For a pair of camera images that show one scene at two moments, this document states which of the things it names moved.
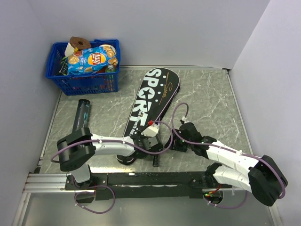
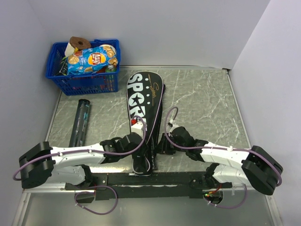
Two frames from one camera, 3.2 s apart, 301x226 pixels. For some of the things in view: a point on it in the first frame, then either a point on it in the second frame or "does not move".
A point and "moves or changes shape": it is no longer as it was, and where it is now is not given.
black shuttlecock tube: [82, 114] does not move
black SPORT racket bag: [159, 88] moves or changes shape
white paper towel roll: [69, 50] does not move
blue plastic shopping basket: [92, 83] does not move
